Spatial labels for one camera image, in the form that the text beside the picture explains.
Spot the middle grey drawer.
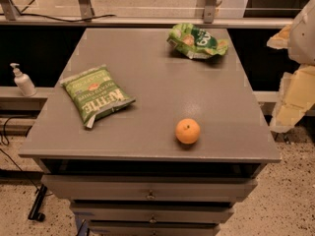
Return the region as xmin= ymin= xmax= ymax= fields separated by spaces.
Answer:
xmin=71 ymin=203 xmax=233 ymax=223

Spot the green jalapeno Kettle chip bag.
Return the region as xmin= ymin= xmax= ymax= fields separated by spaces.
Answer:
xmin=60 ymin=65 xmax=136 ymax=129

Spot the grey drawer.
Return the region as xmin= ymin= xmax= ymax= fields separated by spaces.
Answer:
xmin=71 ymin=203 xmax=233 ymax=223
xmin=41 ymin=175 xmax=257 ymax=203
xmin=89 ymin=222 xmax=220 ymax=236

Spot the black cable on floor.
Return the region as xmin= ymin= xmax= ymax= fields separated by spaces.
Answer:
xmin=0 ymin=114 xmax=42 ymax=195

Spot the orange fruit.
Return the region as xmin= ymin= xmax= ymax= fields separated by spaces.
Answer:
xmin=175 ymin=118 xmax=201 ymax=145

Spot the black metal floor bracket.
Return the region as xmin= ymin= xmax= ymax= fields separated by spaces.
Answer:
xmin=28 ymin=185 xmax=47 ymax=222

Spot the bottom grey drawer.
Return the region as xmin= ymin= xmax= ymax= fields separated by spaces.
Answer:
xmin=89 ymin=222 xmax=220 ymax=236

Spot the white pump bottle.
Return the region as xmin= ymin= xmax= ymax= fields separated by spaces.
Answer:
xmin=10 ymin=63 xmax=36 ymax=97

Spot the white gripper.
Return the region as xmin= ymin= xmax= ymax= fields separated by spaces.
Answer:
xmin=267 ymin=0 xmax=315 ymax=133

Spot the black cable on ledge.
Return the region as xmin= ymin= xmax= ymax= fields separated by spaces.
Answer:
xmin=0 ymin=12 xmax=117 ymax=24

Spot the grey drawer cabinet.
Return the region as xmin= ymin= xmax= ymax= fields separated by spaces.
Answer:
xmin=18 ymin=28 xmax=283 ymax=236

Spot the top grey drawer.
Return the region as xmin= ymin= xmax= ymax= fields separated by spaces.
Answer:
xmin=41 ymin=175 xmax=257 ymax=203

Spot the green rice chip bag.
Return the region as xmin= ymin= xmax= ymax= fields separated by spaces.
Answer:
xmin=167 ymin=23 xmax=228 ymax=59

